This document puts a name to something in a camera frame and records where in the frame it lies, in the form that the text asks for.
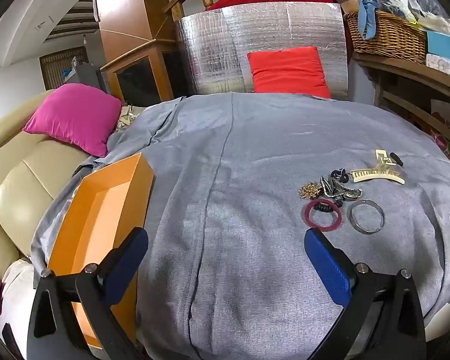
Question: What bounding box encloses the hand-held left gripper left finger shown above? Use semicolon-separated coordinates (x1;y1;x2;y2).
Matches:
27;227;149;360

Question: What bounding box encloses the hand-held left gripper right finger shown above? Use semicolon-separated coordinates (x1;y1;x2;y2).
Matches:
304;228;428;360

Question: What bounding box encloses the maroon bangle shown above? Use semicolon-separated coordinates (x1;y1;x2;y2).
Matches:
304;199;343;232

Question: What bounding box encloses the silver bangle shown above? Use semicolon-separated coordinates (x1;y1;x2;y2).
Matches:
347;199;385;234

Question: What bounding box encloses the black spiral hair tie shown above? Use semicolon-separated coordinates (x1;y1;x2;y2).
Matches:
313;200;338;214

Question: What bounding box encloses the orange cardboard box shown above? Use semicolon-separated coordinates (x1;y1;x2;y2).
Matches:
47;152;155;349

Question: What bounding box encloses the gold brooch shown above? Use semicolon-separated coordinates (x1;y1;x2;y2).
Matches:
298;182;323;200

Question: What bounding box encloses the cream hair claw clip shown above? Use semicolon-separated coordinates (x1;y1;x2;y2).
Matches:
350;149;406;185

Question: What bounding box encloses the white sheet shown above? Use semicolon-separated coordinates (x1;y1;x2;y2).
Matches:
0;259;38;360

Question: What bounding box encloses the beige leather sofa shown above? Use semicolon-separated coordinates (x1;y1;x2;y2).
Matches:
0;90;94;282

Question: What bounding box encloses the grey blanket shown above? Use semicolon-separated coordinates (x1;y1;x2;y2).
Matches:
30;93;450;360

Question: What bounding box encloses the cream patterned cloth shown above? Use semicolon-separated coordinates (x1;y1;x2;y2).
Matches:
114;105;143;133

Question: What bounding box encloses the wooden shelf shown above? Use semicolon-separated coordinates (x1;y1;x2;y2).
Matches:
352;52;450;177

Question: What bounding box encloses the white box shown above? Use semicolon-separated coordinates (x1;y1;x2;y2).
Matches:
425;53;450;76

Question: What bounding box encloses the pink cushion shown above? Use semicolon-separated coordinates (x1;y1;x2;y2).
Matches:
22;83;122;158

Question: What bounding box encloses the blue box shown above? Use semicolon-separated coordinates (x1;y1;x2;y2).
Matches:
425;30;450;61

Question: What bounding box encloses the wicker basket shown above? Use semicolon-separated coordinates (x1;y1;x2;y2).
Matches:
343;10;428;64

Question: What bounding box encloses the red cushion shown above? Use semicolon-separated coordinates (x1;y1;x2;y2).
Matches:
247;46;331;99

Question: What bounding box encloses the clear plastic bag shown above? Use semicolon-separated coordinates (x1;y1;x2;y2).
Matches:
408;0;450;31

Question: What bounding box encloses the brown woven screen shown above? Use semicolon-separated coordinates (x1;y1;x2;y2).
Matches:
39;47;89;91

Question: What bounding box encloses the blue cloth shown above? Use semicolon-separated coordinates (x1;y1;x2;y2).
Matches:
357;0;389;40

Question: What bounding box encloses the silver foil insulation mat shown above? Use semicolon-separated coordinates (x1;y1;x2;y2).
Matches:
175;2;350;101

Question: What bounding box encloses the wooden cabinet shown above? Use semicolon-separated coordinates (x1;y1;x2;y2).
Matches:
93;0;196;107

